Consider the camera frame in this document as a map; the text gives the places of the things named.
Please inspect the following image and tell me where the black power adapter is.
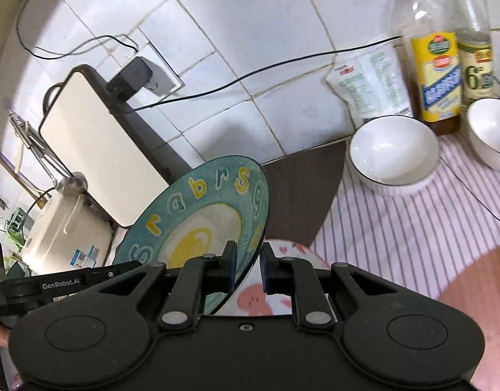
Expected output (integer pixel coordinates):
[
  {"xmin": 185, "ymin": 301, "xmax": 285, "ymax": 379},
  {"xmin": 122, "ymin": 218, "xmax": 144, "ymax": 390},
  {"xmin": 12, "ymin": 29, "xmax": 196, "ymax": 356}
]
[{"xmin": 107, "ymin": 57, "xmax": 153, "ymax": 102}]

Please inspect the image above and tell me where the white kitchen appliance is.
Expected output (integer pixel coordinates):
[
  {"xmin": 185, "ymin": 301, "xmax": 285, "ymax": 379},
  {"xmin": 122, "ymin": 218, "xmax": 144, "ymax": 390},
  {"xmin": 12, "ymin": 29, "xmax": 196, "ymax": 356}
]
[{"xmin": 21, "ymin": 191, "xmax": 114, "ymax": 275}]

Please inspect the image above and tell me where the cream cutting board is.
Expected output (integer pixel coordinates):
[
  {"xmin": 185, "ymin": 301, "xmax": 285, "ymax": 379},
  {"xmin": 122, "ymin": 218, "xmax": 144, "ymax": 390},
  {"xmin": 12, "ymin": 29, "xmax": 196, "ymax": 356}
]
[{"xmin": 38, "ymin": 65, "xmax": 172, "ymax": 229}]

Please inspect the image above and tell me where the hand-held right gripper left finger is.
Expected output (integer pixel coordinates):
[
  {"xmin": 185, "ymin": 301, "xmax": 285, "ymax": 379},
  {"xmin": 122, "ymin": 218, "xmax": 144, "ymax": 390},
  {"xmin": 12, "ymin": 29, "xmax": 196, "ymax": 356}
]
[{"xmin": 97, "ymin": 240, "xmax": 238, "ymax": 331}]

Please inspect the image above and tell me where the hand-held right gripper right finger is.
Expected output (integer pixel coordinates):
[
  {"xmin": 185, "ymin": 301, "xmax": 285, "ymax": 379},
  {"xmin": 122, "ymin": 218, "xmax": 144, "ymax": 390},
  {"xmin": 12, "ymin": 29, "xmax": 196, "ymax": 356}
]
[{"xmin": 260, "ymin": 242, "xmax": 397, "ymax": 329}]

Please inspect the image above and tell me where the green label vinegar bottle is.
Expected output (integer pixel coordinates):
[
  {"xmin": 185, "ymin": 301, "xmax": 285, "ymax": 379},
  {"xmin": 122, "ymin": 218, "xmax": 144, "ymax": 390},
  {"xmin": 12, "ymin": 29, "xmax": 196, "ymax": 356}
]
[{"xmin": 443, "ymin": 0, "xmax": 495, "ymax": 107}]

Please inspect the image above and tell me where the black power cable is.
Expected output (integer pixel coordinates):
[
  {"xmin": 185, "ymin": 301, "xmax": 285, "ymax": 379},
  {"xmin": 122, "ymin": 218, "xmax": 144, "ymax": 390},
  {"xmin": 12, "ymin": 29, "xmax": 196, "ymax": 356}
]
[{"xmin": 111, "ymin": 35, "xmax": 403, "ymax": 112}]

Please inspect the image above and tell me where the green plastic rack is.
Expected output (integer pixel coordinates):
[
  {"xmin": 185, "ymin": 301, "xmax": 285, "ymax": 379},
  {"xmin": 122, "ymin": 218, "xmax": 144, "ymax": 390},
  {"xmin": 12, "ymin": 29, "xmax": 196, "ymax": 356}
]
[{"xmin": 3, "ymin": 207, "xmax": 27, "ymax": 253}]

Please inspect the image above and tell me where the teal plate with egg print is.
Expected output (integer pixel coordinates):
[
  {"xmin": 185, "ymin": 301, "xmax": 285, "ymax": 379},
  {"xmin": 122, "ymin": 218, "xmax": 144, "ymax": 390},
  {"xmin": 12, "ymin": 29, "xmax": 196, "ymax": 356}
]
[{"xmin": 111, "ymin": 155, "xmax": 271, "ymax": 316}]

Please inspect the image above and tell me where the yellow label oil bottle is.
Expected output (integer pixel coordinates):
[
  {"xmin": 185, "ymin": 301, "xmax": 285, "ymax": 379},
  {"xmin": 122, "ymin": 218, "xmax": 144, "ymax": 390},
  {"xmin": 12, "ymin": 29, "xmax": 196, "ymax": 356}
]
[{"xmin": 390, "ymin": 0, "xmax": 464, "ymax": 137}]

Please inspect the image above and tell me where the dark brown placemat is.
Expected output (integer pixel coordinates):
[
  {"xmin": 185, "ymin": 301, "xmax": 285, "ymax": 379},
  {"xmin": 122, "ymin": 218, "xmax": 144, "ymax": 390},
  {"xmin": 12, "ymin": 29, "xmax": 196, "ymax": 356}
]
[{"xmin": 261, "ymin": 138, "xmax": 348, "ymax": 249}]

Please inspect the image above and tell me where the white wall socket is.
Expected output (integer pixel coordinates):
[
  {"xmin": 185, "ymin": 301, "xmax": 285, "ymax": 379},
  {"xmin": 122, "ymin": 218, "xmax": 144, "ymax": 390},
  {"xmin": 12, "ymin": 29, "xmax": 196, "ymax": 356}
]
[{"xmin": 138, "ymin": 38, "xmax": 186, "ymax": 95}]

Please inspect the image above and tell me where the white ribbed bowl black rim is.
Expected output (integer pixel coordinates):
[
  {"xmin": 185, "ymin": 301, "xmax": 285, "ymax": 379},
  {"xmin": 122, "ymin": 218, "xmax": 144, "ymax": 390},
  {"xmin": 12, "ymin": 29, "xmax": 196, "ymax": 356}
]
[
  {"xmin": 347, "ymin": 115, "xmax": 440, "ymax": 198},
  {"xmin": 465, "ymin": 98, "xmax": 500, "ymax": 172}
]

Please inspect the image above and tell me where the white seasoning packet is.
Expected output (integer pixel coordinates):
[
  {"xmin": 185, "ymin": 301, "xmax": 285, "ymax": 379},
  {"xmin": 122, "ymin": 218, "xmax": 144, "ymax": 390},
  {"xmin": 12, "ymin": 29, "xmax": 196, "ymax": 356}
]
[{"xmin": 325, "ymin": 44, "xmax": 414, "ymax": 130}]

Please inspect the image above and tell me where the steel ladle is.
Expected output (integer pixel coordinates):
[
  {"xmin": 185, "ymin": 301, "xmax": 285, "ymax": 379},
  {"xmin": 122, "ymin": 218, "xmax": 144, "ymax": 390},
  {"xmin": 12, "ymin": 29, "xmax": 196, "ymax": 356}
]
[{"xmin": 9, "ymin": 112, "xmax": 90, "ymax": 193}]

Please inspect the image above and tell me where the striped tablecloth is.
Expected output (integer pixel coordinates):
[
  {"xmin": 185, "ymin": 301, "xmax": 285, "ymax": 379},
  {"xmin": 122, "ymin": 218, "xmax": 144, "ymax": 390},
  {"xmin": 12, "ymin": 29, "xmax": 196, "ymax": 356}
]
[{"xmin": 311, "ymin": 130, "xmax": 500, "ymax": 300}]

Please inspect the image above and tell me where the thin black wire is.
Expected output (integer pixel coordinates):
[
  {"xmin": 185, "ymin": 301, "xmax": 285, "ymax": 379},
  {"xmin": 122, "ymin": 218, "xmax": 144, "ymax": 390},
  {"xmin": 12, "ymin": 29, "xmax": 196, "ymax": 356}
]
[{"xmin": 16, "ymin": 7, "xmax": 139, "ymax": 60}]

